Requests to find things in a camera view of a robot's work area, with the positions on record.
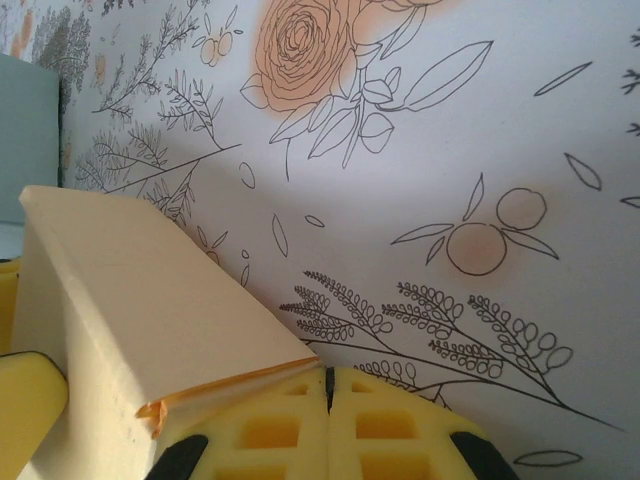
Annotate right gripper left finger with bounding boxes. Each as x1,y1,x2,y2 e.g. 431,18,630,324
149,370,332,480

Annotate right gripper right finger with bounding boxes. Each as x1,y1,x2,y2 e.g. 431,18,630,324
331,366,521,480

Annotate yellow paper box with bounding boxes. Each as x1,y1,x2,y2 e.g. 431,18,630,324
12,183,322,480

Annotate teal paper box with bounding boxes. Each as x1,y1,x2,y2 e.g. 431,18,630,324
0,53,64,262

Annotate floral table cover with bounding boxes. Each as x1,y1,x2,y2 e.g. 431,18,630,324
9,0,640,480

